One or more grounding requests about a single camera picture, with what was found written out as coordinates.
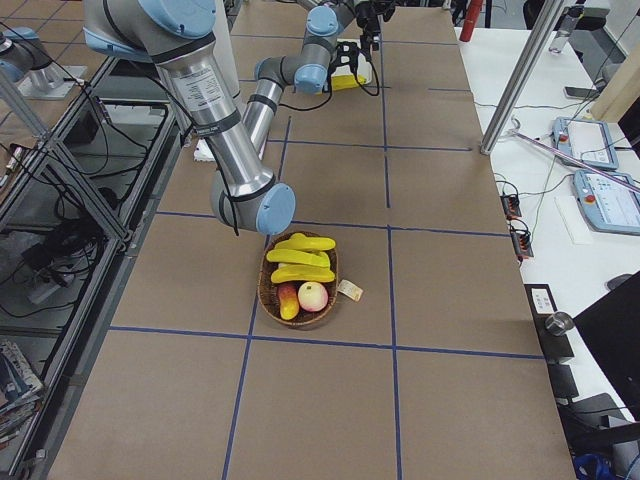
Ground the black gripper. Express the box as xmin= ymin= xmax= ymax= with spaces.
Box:
xmin=333 ymin=30 xmax=380 ymax=75
xmin=355 ymin=0 xmax=393 ymax=35

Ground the yellow banana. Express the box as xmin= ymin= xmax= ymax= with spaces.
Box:
xmin=266 ymin=249 xmax=331 ymax=268
xmin=274 ymin=232 xmax=336 ymax=252
xmin=331 ymin=75 xmax=362 ymax=91
xmin=270 ymin=265 xmax=336 ymax=284

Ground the yellow banana top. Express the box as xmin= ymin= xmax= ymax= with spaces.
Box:
xmin=274 ymin=232 xmax=336 ymax=252

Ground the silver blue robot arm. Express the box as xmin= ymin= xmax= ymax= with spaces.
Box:
xmin=295 ymin=1 xmax=397 ymax=60
xmin=84 ymin=1 xmax=358 ymax=235

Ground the white rectangular tray plate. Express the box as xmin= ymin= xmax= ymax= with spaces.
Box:
xmin=330 ymin=38 xmax=373 ymax=86

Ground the brown wicker basket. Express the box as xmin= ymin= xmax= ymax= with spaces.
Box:
xmin=257 ymin=231 xmax=338 ymax=328

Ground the clear water bottle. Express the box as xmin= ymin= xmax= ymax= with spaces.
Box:
xmin=548 ymin=4 xmax=585 ymax=54

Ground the black phone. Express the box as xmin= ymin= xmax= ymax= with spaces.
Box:
xmin=563 ymin=86 xmax=600 ymax=101

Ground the upper orange black connector box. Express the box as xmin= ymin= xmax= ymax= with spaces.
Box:
xmin=500 ymin=193 xmax=522 ymax=220

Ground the orange black connector box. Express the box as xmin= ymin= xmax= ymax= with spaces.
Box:
xmin=500 ymin=193 xmax=522 ymax=220
xmin=509 ymin=227 xmax=534 ymax=261

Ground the upper teach pendant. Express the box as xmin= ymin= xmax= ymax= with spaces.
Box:
xmin=552 ymin=117 xmax=619 ymax=171

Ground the teach pendant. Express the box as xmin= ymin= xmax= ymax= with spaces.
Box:
xmin=552 ymin=117 xmax=619 ymax=171
xmin=573 ymin=169 xmax=639 ymax=236

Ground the paper price tag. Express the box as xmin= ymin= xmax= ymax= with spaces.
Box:
xmin=337 ymin=279 xmax=363 ymax=302

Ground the lower orange black connector box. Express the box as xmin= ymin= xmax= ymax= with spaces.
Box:
xmin=509 ymin=227 xmax=534 ymax=261

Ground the pink apple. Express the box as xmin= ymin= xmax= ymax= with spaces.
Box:
xmin=298 ymin=281 xmax=329 ymax=312

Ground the red yellow mango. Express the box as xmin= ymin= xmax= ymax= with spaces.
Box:
xmin=277 ymin=282 xmax=300 ymax=321

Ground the lower teach pendant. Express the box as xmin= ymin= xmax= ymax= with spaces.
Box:
xmin=573 ymin=169 xmax=639 ymax=236

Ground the small metal cylinder weight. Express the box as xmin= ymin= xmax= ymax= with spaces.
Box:
xmin=544 ymin=311 xmax=575 ymax=337

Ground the black monitor corner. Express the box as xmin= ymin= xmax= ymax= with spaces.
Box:
xmin=574 ymin=273 xmax=639 ymax=406

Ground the stack of magazines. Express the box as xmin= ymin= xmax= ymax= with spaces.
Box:
xmin=1 ymin=338 xmax=44 ymax=447

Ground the aluminium frame post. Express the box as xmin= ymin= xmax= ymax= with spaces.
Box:
xmin=480 ymin=0 xmax=564 ymax=155

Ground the white column pedestal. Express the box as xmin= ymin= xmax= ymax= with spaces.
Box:
xmin=192 ymin=0 xmax=242 ymax=164

